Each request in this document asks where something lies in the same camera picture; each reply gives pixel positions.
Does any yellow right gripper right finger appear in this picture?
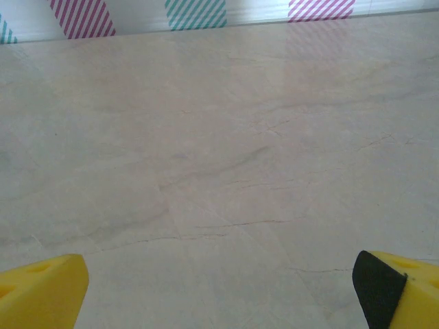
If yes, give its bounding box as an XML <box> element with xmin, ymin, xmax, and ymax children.
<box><xmin>352</xmin><ymin>249</ymin><xmax>439</xmax><ymax>329</ymax></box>

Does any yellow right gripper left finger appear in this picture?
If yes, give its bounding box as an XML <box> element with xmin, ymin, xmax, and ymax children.
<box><xmin>0</xmin><ymin>253</ymin><xmax>91</xmax><ymax>329</ymax></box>

